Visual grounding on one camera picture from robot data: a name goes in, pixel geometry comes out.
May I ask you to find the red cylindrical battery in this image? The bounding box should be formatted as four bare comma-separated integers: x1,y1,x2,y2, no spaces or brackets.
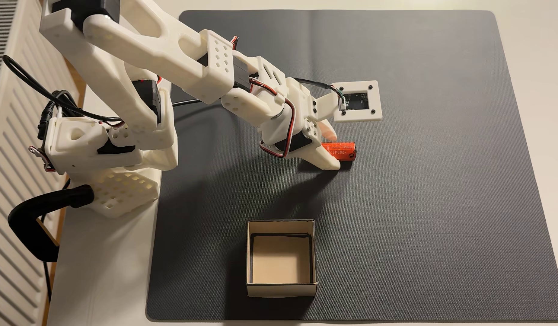
322,142,357,162

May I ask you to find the small open cardboard box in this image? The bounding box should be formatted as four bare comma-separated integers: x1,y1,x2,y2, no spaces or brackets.
246,219,318,298

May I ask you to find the dark grey textured mat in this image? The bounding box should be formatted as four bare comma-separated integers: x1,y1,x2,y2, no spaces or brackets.
145,9,558,323

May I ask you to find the white radiator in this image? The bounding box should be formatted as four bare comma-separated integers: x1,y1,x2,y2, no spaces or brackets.
0,0,80,326

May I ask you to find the black table clamp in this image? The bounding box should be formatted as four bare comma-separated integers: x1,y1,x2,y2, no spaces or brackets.
8,185,95,262

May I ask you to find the thin black camera cable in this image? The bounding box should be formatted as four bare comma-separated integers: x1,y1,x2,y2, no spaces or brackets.
292,77,347,109

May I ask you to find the white square camera mount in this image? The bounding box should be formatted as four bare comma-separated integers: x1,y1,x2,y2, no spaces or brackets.
315,81,383,123

